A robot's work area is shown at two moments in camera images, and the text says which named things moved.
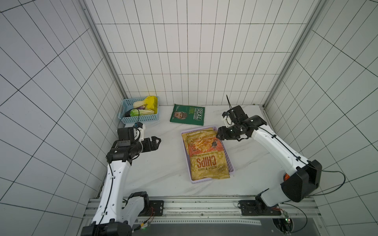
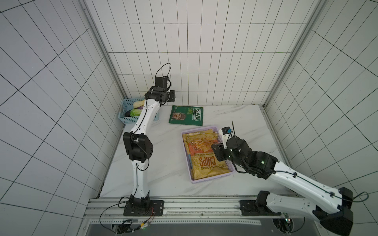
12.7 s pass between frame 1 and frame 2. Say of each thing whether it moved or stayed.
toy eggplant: stayed
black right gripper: moved
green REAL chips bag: stayed
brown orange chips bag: stayed
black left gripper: moved
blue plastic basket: stayed
